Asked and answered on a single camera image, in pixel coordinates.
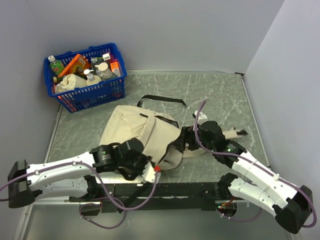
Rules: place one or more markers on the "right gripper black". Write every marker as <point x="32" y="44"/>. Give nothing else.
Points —
<point x="186" y="135"/>

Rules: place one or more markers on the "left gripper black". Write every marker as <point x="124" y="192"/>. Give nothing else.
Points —
<point x="146" y="159"/>

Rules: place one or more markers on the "cream canvas backpack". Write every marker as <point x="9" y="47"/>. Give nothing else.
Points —
<point x="157" y="132"/>

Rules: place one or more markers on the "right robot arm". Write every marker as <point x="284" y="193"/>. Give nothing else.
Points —
<point x="290" y="205"/>

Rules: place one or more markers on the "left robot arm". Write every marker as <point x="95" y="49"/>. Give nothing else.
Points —
<point x="78" y="176"/>

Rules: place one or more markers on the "grey pump bottle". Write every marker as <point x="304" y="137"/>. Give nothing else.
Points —
<point x="107" y="74"/>

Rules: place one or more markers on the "cream lotion bottle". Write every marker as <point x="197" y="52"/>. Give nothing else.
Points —
<point x="92" y="79"/>

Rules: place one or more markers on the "pink orange carton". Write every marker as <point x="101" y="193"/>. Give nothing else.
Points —
<point x="114" y="66"/>

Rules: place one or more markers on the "beige cloth pouch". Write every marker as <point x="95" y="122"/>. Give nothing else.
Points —
<point x="70" y="82"/>

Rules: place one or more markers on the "black product box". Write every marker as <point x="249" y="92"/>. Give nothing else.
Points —
<point x="94" y="61"/>

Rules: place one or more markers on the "orange snack box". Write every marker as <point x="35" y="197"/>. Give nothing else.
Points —
<point x="76" y="66"/>

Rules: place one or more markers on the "green soda bottle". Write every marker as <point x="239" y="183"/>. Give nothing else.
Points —
<point x="56" y="65"/>

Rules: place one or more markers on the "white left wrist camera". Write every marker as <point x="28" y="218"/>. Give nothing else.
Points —
<point x="151" y="173"/>

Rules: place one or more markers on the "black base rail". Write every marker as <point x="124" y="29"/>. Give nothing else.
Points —
<point x="171" y="196"/>

